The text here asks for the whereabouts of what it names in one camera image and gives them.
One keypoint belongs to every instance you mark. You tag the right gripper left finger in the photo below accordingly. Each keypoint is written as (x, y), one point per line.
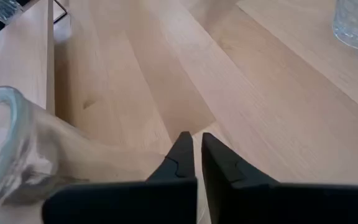
(135, 202)

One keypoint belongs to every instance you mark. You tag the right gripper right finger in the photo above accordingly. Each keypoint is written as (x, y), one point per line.
(259, 202)

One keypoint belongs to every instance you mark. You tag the clear wide-mouth glass vase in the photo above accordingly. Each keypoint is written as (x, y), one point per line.
(20, 130)

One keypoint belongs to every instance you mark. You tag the clear round glass vase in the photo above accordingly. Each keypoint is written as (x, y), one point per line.
(356, 25)

